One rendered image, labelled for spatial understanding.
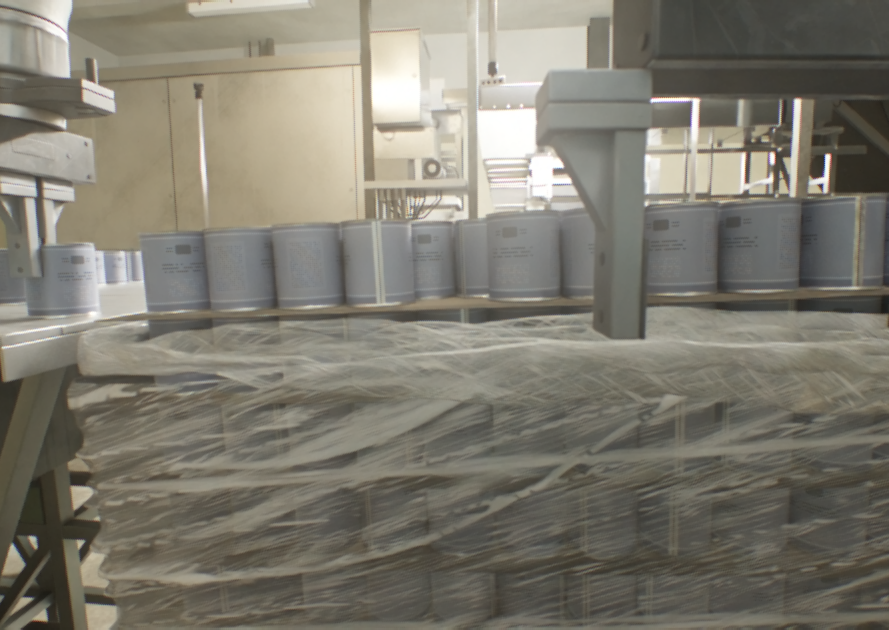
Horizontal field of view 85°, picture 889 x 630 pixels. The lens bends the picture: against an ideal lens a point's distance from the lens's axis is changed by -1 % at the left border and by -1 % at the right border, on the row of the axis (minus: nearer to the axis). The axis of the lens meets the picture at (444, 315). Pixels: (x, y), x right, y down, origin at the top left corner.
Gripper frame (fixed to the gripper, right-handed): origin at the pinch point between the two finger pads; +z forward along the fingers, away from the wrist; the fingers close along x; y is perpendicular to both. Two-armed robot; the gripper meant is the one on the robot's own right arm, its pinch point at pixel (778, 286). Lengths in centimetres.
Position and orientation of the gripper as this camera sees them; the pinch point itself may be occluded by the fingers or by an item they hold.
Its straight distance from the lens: 24.9
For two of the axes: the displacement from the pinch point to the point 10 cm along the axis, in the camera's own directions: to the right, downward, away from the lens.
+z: 0.1, 9.9, 1.2
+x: 10.0, -0.1, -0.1
